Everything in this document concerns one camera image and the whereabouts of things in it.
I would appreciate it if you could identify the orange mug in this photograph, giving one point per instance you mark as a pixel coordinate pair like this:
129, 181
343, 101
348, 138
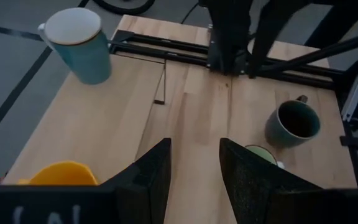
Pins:
62, 174

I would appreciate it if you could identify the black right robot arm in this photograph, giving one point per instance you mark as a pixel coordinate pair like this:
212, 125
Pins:
228, 31

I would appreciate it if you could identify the teal mug white inside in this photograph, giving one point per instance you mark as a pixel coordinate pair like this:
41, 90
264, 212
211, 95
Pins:
85, 59

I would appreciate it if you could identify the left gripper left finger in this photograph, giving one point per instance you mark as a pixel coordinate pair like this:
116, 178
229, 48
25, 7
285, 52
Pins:
141, 193

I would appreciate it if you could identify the black metal table frame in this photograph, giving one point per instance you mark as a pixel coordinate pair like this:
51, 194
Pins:
306, 79

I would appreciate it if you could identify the white metal bracket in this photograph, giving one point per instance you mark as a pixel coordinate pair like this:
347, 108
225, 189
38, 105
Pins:
354, 96

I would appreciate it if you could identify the dark glazed mug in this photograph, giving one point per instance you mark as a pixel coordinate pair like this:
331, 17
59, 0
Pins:
275, 133

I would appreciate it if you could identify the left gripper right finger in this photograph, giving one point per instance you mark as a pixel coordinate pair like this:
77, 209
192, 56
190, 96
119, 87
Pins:
253, 193

